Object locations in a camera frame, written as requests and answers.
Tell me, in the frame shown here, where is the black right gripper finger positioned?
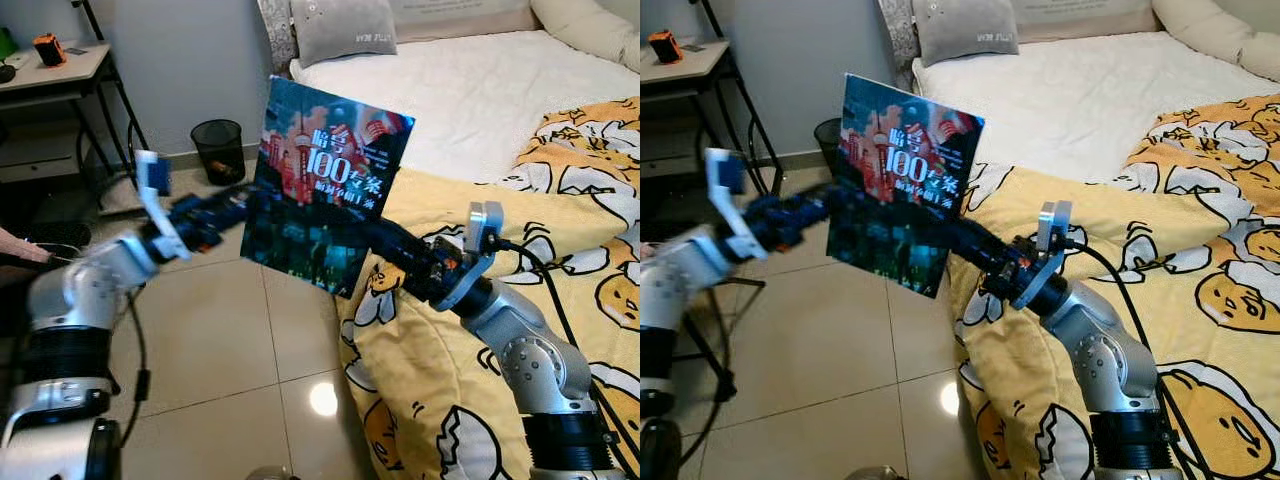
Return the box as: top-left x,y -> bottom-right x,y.
930,215 -> 1001,269
358,220 -> 426,271

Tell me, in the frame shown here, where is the dark city cover book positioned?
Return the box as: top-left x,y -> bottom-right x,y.
825,73 -> 986,299
240,75 -> 416,299

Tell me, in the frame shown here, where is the grey pillow with lettering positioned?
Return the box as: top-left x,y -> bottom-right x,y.
912,0 -> 1020,68
290,0 -> 399,69

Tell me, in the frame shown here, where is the person's bare hand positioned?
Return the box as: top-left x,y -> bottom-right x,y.
0,227 -> 51,266

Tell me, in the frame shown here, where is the black mesh trash bin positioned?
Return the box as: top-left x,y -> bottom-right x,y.
814,118 -> 847,181
190,119 -> 246,187

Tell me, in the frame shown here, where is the yellow cartoon print blanket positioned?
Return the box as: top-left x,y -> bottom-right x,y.
338,96 -> 641,480
945,95 -> 1280,480

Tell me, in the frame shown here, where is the white quilted mattress sheet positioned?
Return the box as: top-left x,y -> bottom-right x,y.
912,30 -> 1280,186
290,30 -> 641,186

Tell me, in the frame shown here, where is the grey patterned headboard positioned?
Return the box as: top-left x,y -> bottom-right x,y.
257,0 -> 301,73
878,0 -> 921,73

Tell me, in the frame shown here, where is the beige headboard cushion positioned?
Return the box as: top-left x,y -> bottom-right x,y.
388,0 -> 543,43
1010,0 -> 1161,43

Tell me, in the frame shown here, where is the long beige pillow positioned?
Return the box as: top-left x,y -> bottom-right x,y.
1150,0 -> 1280,83
530,0 -> 641,73

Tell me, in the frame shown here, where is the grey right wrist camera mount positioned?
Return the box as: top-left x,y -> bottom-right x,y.
435,200 -> 506,313
1008,200 -> 1076,311

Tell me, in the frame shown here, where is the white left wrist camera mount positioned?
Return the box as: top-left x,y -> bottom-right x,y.
705,148 -> 763,265
135,150 -> 193,263

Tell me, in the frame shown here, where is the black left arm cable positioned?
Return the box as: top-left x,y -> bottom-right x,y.
118,290 -> 153,449

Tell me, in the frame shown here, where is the black metal frame desk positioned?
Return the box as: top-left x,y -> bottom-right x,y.
0,0 -> 151,216
640,0 -> 788,196

